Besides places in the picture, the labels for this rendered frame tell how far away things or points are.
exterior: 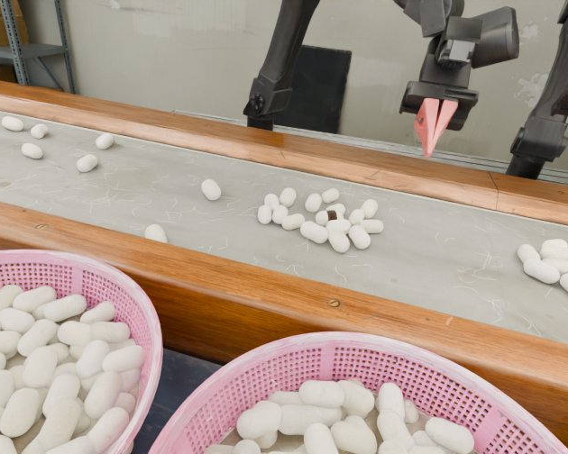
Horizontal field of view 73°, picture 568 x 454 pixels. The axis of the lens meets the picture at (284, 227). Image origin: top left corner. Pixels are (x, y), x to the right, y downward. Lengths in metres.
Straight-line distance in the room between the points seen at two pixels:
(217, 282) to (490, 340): 0.24
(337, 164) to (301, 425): 0.45
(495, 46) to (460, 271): 0.34
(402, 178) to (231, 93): 2.07
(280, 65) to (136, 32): 2.03
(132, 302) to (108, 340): 0.03
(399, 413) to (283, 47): 0.70
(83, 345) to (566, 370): 0.38
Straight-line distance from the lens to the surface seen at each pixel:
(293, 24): 0.83
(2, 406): 0.34
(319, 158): 0.66
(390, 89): 2.51
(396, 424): 0.31
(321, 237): 0.45
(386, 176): 0.65
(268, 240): 0.46
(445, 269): 0.49
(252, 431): 0.29
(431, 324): 0.36
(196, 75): 2.69
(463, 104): 0.66
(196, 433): 0.28
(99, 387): 0.32
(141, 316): 0.34
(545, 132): 0.95
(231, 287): 0.35
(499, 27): 0.68
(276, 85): 0.86
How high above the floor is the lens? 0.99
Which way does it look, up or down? 31 degrees down
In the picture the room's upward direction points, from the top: 7 degrees clockwise
